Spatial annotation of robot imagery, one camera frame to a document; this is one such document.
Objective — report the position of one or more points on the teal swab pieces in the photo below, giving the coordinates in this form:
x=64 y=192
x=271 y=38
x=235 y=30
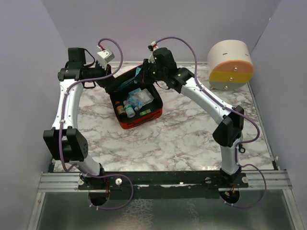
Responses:
x=138 y=75

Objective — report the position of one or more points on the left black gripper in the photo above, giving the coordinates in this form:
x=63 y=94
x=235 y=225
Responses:
x=105 y=71

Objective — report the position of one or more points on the small green box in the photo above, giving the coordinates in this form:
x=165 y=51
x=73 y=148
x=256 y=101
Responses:
x=145 y=112

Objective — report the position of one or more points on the blue yellow plaster pack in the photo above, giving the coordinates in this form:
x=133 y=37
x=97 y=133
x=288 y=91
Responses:
x=126 y=83

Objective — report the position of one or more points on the brown bottle orange cap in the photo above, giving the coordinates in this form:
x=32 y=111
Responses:
x=120 y=109

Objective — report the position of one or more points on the black handled scissors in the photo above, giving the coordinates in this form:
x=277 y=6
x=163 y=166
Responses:
x=240 y=147

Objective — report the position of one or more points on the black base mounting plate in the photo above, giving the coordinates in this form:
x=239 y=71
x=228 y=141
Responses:
x=162 y=184

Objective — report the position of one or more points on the round pastel drawer cabinet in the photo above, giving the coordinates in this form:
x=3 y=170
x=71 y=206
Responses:
x=229 y=64

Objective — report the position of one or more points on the white gauze clear bag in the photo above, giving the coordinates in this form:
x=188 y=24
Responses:
x=145 y=96

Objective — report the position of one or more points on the blue packets clear bag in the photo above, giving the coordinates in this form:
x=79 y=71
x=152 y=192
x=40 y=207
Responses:
x=134 y=101

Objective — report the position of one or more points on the red black medicine case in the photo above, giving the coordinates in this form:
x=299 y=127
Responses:
x=156 y=106

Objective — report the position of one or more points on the clear bottle green label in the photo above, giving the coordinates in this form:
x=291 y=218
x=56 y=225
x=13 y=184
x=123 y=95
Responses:
x=129 y=111

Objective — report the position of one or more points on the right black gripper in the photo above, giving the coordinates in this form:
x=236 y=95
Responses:
x=146 y=65

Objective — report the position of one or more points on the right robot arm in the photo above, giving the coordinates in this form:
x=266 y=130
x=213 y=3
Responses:
x=229 y=119

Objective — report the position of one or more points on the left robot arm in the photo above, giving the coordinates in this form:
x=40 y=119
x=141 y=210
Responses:
x=64 y=140

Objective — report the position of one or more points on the aluminium frame rail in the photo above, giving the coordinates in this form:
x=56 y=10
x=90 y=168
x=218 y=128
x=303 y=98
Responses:
x=70 y=182

